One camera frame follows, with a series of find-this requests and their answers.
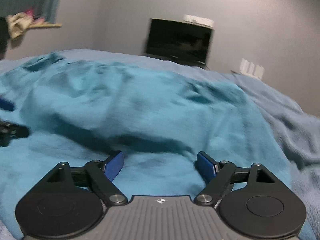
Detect teal large garment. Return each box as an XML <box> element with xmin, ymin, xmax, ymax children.
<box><xmin>1</xmin><ymin>53</ymin><xmax>291</xmax><ymax>239</ymax></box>

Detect black garment on shelf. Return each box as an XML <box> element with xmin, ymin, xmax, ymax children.
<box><xmin>0</xmin><ymin>17</ymin><xmax>10</xmax><ymax>60</ymax></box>

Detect beige garment on shelf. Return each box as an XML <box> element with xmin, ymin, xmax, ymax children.
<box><xmin>6</xmin><ymin>12</ymin><xmax>33</xmax><ymax>40</ymax></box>

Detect light blue fleece blanket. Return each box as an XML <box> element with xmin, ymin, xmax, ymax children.
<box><xmin>1</xmin><ymin>49</ymin><xmax>319</xmax><ymax>239</ymax></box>

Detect pink items on shelf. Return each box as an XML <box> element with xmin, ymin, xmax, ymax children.
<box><xmin>24</xmin><ymin>8</ymin><xmax>46</xmax><ymax>24</ymax></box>

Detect white router with antennas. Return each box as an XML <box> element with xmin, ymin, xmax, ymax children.
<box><xmin>239</xmin><ymin>59</ymin><xmax>265</xmax><ymax>80</ymax></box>

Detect black television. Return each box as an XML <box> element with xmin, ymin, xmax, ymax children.
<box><xmin>144</xmin><ymin>18</ymin><xmax>215</xmax><ymax>67</ymax></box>

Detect white box above television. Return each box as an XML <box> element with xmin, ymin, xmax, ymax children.
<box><xmin>183</xmin><ymin>15</ymin><xmax>214</xmax><ymax>28</ymax></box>

